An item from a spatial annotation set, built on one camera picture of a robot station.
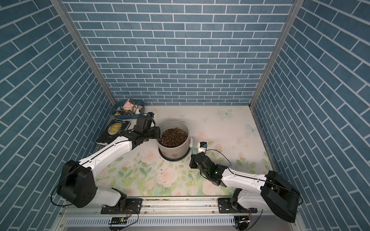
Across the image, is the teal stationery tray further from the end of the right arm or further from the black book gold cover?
the end of the right arm

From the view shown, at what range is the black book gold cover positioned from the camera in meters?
1.00

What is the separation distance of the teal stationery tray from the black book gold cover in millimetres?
33

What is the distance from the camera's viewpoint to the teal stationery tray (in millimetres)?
1117
